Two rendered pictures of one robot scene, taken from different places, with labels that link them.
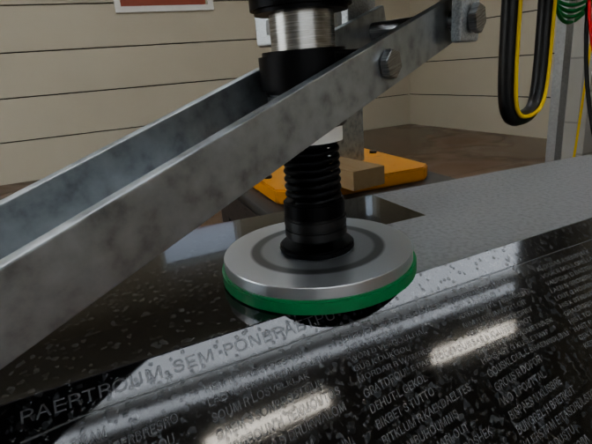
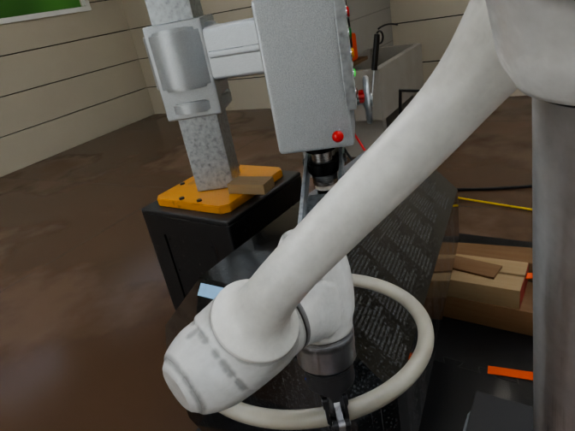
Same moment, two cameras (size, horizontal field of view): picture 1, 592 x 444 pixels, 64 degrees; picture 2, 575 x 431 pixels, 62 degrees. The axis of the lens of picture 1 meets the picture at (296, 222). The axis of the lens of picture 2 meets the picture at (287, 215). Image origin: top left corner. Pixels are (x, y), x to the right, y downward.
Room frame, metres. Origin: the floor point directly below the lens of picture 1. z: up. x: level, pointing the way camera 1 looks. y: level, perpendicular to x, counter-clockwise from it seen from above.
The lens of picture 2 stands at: (-0.63, 0.83, 1.59)
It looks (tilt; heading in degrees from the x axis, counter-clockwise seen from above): 25 degrees down; 329
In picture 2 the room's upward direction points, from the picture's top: 11 degrees counter-clockwise
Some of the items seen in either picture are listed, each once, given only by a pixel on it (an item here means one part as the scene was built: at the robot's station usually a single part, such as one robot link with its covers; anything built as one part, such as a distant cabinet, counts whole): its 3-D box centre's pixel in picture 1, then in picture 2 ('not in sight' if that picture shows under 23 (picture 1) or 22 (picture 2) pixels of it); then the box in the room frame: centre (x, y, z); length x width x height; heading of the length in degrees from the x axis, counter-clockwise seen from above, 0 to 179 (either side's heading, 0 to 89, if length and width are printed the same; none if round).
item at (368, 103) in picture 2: not in sight; (356, 101); (0.51, -0.19, 1.24); 0.15 x 0.10 x 0.15; 136
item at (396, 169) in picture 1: (324, 169); (220, 185); (1.51, -0.11, 0.76); 0.49 x 0.49 x 0.05; 20
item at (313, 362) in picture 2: not in sight; (324, 344); (-0.16, 0.52, 1.11); 0.09 x 0.09 x 0.06
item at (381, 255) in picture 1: (317, 251); not in sight; (0.50, -0.02, 0.89); 0.21 x 0.21 x 0.01
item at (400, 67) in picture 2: not in sight; (376, 100); (2.99, -2.68, 0.43); 1.30 x 0.62 x 0.86; 114
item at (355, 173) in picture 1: (346, 172); (251, 185); (1.26, -0.15, 0.81); 0.20 x 0.10 x 0.05; 28
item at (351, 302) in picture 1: (317, 254); not in sight; (0.50, -0.02, 0.88); 0.22 x 0.22 x 0.04
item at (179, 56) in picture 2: not in sight; (226, 50); (1.35, -0.22, 1.41); 0.74 x 0.34 x 0.25; 35
